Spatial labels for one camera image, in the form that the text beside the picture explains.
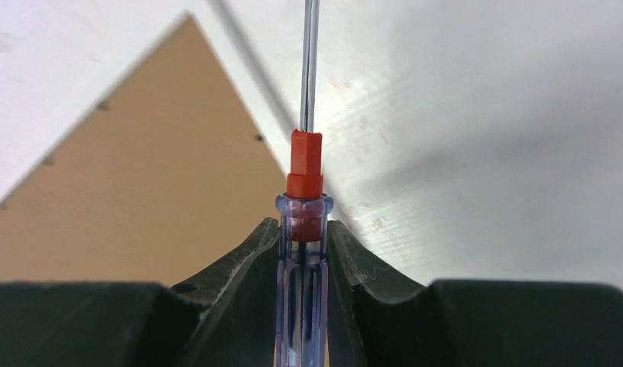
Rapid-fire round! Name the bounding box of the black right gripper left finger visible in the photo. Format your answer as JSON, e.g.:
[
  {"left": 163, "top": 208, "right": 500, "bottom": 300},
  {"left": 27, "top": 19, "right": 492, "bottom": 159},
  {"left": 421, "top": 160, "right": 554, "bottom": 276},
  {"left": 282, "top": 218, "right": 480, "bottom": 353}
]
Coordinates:
[{"left": 0, "top": 218, "right": 279, "bottom": 366}]

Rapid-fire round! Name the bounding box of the blue red screwdriver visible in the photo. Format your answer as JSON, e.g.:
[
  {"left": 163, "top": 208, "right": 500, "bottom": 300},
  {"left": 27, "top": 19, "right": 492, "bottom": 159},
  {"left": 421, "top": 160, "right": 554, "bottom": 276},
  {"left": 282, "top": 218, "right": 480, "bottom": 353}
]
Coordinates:
[{"left": 274, "top": 1, "right": 334, "bottom": 366}]

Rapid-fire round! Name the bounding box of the white picture frame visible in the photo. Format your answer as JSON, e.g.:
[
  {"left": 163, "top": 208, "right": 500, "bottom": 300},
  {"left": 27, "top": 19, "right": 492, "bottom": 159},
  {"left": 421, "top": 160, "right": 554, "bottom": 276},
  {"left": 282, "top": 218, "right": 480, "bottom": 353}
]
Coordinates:
[{"left": 0, "top": 10, "right": 358, "bottom": 284}]

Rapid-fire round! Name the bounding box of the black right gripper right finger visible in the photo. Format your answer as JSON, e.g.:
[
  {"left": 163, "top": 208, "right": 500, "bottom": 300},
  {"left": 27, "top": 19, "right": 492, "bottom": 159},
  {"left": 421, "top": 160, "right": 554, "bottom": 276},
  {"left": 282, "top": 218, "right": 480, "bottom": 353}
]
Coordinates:
[{"left": 328, "top": 221, "right": 623, "bottom": 366}]

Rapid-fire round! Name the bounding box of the brown frame backing board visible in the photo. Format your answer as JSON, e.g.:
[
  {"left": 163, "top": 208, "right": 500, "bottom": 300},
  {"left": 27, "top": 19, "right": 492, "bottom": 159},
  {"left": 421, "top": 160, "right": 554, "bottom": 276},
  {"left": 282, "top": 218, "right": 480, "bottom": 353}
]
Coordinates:
[{"left": 0, "top": 15, "right": 287, "bottom": 287}]

